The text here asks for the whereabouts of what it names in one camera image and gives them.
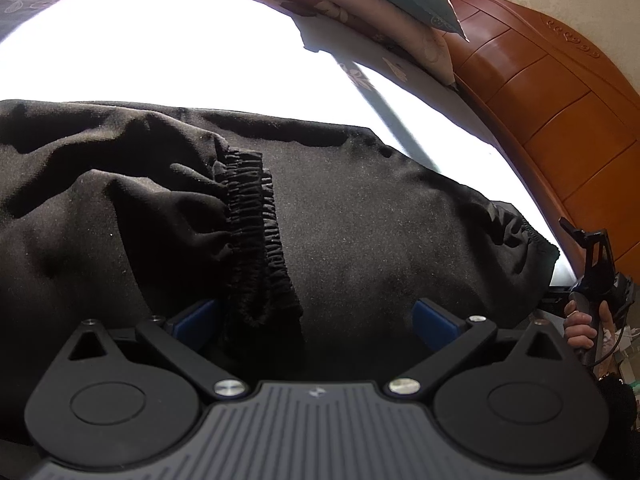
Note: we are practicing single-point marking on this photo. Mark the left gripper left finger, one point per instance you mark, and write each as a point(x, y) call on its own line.
point(185, 324)

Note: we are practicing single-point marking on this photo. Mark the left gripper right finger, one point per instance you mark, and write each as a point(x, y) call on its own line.
point(435, 326)

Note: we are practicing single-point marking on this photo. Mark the black track pants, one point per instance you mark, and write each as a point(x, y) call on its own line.
point(309, 242)

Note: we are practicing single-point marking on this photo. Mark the person's hand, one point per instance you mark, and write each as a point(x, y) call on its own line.
point(578, 332)

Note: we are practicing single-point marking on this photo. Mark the wooden headboard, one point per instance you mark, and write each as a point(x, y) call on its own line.
point(564, 115)

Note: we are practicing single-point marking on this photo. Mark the beige floral pillow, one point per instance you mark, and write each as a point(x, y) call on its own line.
point(425, 45)

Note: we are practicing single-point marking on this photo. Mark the blue floral bed sheet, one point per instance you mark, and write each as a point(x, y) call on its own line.
point(266, 57)

